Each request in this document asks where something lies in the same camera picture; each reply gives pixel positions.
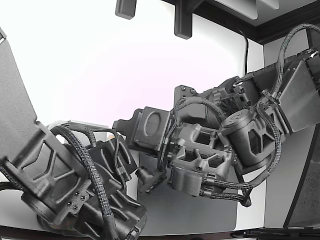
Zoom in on black braided sleeve cable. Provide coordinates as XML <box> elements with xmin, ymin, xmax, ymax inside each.
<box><xmin>49</xmin><ymin>123</ymin><xmax>121</xmax><ymax>240</ymax></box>
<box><xmin>271</xmin><ymin>22</ymin><xmax>317</xmax><ymax>101</ymax></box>
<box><xmin>171</xmin><ymin>97</ymin><xmax>227</xmax><ymax>131</ymax></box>
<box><xmin>74</xmin><ymin>124</ymin><xmax>99</xmax><ymax>151</ymax></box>
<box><xmin>199</xmin><ymin>174</ymin><xmax>253</xmax><ymax>207</ymax></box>
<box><xmin>239</xmin><ymin>102</ymin><xmax>283</xmax><ymax>191</ymax></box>

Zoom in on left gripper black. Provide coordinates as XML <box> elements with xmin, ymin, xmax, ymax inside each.
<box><xmin>86</xmin><ymin>138</ymin><xmax>138</xmax><ymax>181</ymax></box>

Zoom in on dark textured side panel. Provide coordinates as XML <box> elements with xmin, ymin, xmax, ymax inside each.
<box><xmin>283</xmin><ymin>119</ymin><xmax>320</xmax><ymax>229</ymax></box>

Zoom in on gray flat mat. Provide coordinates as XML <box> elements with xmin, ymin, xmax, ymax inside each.
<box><xmin>136</xmin><ymin>149</ymin><xmax>238</xmax><ymax>232</ymax></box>

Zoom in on short dark gray block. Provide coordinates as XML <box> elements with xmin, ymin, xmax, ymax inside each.
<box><xmin>114</xmin><ymin>0</ymin><xmax>138</xmax><ymax>20</ymax></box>

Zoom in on thin black cable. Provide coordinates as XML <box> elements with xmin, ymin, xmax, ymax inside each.
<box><xmin>108</xmin><ymin>128</ymin><xmax>127</xmax><ymax>193</ymax></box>
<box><xmin>233</xmin><ymin>26</ymin><xmax>250</xmax><ymax>76</ymax></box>

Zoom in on black enclosure frame moulding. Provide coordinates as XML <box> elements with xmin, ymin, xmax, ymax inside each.
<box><xmin>159</xmin><ymin>0</ymin><xmax>320</xmax><ymax>46</ymax></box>

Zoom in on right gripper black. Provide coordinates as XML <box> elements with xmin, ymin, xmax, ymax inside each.
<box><xmin>112</xmin><ymin>106</ymin><xmax>174</xmax><ymax>152</ymax></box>

